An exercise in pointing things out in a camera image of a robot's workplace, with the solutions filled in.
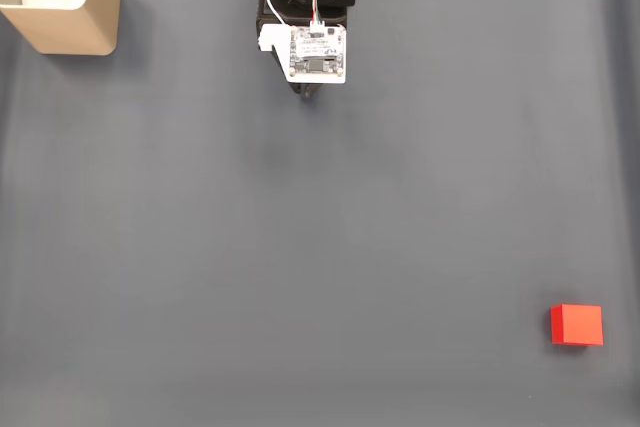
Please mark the red cube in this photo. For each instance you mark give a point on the red cube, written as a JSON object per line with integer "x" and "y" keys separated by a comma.
{"x": 577, "y": 325}

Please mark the camera board on white mount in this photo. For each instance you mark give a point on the camera board on white mount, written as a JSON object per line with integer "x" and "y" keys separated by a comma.
{"x": 320, "y": 52}

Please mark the dark table mat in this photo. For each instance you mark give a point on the dark table mat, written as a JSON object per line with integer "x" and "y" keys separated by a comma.
{"x": 300, "y": 247}

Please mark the beige open box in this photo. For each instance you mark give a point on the beige open box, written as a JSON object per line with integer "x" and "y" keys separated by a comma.
{"x": 80, "y": 29}

